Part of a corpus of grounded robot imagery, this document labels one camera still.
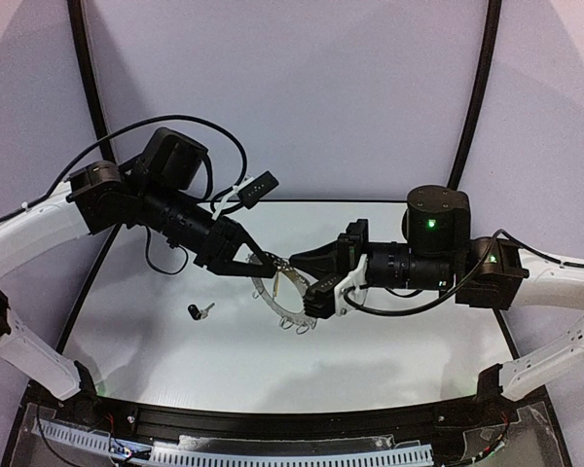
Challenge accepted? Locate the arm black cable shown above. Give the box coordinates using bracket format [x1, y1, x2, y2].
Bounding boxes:
[345, 230, 584, 317]
[0, 114, 249, 276]

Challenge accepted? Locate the right black frame post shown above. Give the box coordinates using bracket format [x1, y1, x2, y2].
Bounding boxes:
[446, 0, 502, 190]

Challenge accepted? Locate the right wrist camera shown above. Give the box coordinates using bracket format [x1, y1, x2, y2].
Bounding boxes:
[303, 269, 368, 319]

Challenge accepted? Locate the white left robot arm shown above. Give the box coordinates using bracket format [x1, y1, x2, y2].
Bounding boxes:
[0, 162, 275, 401]

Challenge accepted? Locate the black head key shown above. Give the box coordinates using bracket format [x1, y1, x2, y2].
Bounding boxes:
[187, 303, 215, 321]

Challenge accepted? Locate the white slotted cable duct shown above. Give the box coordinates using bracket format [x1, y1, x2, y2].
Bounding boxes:
[30, 419, 434, 467]

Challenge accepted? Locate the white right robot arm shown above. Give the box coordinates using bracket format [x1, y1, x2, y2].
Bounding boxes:
[290, 185, 584, 402]

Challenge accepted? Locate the black frame post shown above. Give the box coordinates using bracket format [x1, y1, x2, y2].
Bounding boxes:
[67, 0, 109, 139]
[446, 0, 502, 190]

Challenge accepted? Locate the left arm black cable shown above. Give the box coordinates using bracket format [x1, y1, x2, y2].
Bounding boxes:
[0, 114, 249, 276]

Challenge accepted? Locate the left black frame post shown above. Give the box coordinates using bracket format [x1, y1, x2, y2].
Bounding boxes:
[67, 0, 109, 139]

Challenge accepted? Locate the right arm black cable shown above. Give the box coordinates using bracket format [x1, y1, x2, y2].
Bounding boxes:
[345, 230, 584, 317]

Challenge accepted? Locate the round metal keyring disc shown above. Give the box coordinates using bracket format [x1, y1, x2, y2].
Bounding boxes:
[251, 256, 317, 335]

